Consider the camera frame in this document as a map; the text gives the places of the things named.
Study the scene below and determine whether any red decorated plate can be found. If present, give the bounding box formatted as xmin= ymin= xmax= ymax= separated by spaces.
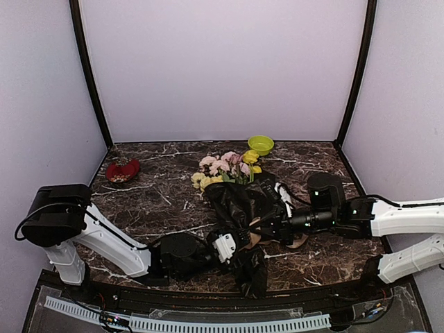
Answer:
xmin=105 ymin=158 xmax=140 ymax=183

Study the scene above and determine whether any yellow fake flower stem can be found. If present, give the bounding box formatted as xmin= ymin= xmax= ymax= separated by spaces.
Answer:
xmin=241 ymin=150 xmax=262 ymax=182

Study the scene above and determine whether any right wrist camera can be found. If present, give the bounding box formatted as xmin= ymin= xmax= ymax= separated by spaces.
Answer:
xmin=261 ymin=179 xmax=293 ymax=217

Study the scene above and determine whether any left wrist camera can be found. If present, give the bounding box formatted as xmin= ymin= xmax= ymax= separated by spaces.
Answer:
xmin=207 ymin=230 xmax=241 ymax=265

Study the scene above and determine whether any black front rail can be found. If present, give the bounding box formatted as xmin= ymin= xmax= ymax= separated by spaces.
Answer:
xmin=91 ymin=281 xmax=361 ymax=311

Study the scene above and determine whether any white cable duct strip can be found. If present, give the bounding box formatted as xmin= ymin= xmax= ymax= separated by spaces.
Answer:
xmin=44 ymin=296 xmax=332 ymax=332

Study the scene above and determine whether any black wrapping paper sheet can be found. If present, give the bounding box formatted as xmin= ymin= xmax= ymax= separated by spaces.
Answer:
xmin=204 ymin=171 xmax=276 ymax=299

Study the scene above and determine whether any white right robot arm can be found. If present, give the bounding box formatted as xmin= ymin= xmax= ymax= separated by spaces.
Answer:
xmin=261 ymin=173 xmax=443 ymax=301

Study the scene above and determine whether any green bowl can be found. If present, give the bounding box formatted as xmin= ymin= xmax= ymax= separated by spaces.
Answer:
xmin=248 ymin=135 xmax=275 ymax=156

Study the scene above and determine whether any circuit board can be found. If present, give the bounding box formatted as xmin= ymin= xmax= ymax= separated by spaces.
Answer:
xmin=361 ymin=302 xmax=386 ymax=318
xmin=99 ymin=311 xmax=130 ymax=328

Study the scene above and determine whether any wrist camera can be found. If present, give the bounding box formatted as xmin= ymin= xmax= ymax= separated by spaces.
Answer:
xmin=207 ymin=230 xmax=241 ymax=265
xmin=261 ymin=179 xmax=293 ymax=217

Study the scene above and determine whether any beige ribbon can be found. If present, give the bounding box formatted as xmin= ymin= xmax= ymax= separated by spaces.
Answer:
xmin=242 ymin=217 xmax=309 ymax=250

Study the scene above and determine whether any black frame post right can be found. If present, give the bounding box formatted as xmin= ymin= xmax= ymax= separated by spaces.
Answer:
xmin=335 ymin=0 xmax=377 ymax=148

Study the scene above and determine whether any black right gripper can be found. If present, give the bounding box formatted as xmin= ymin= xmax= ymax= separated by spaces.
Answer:
xmin=250 ymin=203 xmax=338 ymax=246

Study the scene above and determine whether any right circuit board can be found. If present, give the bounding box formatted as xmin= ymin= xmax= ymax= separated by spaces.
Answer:
xmin=361 ymin=302 xmax=386 ymax=318

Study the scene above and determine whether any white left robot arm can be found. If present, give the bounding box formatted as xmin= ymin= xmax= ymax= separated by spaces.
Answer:
xmin=14 ymin=184 xmax=250 ymax=302

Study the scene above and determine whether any left circuit board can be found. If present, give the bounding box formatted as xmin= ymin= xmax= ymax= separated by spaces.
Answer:
xmin=99 ymin=311 xmax=130 ymax=328

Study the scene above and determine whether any black frame post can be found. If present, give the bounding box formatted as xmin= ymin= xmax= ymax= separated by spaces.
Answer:
xmin=69 ymin=0 xmax=114 ymax=150
xmin=335 ymin=0 xmax=377 ymax=148

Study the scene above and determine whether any black frame post left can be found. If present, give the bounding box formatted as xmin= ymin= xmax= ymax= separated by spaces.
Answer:
xmin=69 ymin=0 xmax=114 ymax=150

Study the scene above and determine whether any pink fake flower stem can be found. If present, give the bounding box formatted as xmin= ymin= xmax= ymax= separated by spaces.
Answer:
xmin=221 ymin=151 xmax=250 ymax=176
xmin=199 ymin=156 xmax=230 ymax=176

